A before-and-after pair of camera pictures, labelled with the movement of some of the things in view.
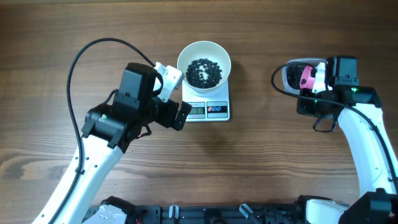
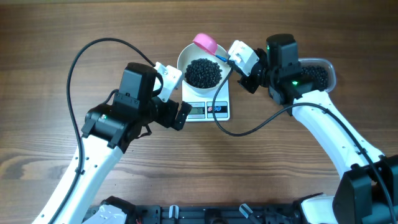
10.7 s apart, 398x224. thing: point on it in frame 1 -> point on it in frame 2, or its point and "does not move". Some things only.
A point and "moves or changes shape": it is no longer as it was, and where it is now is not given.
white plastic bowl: [206, 66] does not move
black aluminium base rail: [270, 213] does not move
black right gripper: [306, 104] -> [246, 79]
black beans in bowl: [203, 73] does not move
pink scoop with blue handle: [306, 75] moves or changes shape
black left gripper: [181, 116] does not move
